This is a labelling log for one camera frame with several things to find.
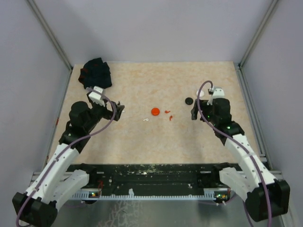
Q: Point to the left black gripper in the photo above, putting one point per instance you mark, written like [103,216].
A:
[109,114]

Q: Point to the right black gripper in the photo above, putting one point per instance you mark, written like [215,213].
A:
[204,106]

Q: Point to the white charging case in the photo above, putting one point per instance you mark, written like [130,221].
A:
[200,94]

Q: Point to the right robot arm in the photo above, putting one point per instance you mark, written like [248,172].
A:
[263,194]

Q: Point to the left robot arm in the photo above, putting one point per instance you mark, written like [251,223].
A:
[39,205]

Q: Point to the black round charging case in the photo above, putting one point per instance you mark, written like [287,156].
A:
[189,101]

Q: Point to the orange round charging case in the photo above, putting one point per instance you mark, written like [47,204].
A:
[155,111]

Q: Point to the dark crumpled cloth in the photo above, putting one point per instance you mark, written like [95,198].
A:
[95,72]

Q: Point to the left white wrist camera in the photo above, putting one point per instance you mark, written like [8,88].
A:
[95,95]

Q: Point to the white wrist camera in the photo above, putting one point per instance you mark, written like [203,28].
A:
[216,92]
[95,95]

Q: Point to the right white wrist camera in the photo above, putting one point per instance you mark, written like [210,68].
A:
[216,92]

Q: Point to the right aluminium frame post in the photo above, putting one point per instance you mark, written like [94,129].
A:
[259,32]

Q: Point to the aluminium frame post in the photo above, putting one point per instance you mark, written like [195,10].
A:
[49,33]
[259,32]

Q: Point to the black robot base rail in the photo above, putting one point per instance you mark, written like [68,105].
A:
[153,179]

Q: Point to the white cable duct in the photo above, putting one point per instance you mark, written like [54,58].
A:
[91,196]

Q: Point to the left aluminium frame post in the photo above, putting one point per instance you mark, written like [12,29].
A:
[49,33]

